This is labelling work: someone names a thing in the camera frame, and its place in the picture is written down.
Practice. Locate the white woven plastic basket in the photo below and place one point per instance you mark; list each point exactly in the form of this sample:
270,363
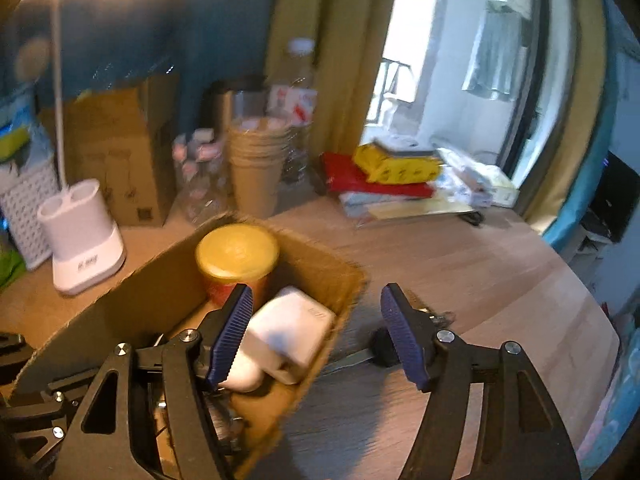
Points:
27,210

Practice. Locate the cardboard box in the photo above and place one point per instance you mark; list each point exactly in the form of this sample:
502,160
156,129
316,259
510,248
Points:
310,395

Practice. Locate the white plastic bags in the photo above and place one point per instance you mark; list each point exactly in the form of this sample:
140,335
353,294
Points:
480,180

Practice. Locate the green plastic packet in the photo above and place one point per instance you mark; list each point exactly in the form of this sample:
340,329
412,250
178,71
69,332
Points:
10,270

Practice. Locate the yellow wipes packet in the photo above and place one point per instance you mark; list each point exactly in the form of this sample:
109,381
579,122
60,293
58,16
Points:
400,167

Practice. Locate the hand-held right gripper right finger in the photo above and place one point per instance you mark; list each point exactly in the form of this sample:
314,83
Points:
400,340

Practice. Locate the black sliding door frame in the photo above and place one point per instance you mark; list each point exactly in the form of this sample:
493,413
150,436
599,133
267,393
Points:
530,85

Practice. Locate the yellow curtain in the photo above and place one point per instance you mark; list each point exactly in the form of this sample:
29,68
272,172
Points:
330,50
575,110

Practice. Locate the yellow lid red can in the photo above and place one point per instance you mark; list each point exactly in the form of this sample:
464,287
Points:
235,255

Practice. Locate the steel thermos cup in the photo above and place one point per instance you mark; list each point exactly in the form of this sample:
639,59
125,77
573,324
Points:
227,102

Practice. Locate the white desk lamp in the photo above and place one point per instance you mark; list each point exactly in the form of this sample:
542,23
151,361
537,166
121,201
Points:
82,250

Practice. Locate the blue tissue pack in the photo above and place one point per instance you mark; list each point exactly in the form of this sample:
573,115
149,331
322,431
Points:
17,130

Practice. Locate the stack of brown paper cups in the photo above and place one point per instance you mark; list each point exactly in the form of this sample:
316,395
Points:
257,175

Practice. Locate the clear water bottle red label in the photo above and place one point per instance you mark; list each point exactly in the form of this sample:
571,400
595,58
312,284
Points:
299,105

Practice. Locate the dark blue curtain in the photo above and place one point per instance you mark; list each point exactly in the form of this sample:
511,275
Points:
150,40

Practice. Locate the metal keys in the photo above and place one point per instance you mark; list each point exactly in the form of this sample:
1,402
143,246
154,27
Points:
442,317

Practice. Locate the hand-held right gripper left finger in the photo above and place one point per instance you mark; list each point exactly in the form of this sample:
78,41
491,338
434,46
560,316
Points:
232,335

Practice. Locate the black scissors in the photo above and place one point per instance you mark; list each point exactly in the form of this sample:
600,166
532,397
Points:
472,217

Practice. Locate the glass jar with floral print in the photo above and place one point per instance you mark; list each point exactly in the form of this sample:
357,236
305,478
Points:
202,185

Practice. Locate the small white and black device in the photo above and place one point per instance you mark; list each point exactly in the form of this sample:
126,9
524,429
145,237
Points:
405,146

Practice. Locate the black car key fob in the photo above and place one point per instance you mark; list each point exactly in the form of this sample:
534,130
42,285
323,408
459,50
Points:
382,350

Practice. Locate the hanging grey garment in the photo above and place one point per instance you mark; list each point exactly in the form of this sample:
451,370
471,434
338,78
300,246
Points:
492,55

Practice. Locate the white earbuds case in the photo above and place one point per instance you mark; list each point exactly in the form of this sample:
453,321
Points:
245,375

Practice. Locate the black television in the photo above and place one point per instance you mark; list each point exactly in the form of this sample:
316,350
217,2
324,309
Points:
615,200

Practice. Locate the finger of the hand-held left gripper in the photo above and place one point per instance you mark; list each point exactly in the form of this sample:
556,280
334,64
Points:
11,352
35,420

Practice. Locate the teal curtain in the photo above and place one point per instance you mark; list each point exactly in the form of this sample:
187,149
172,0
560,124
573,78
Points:
590,200

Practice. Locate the white power adapter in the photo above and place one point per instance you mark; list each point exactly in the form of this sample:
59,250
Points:
292,330

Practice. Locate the red flat package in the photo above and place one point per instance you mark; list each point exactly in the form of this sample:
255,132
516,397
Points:
345,175

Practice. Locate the brown lamp packaging box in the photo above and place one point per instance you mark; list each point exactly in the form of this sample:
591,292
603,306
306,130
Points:
120,160

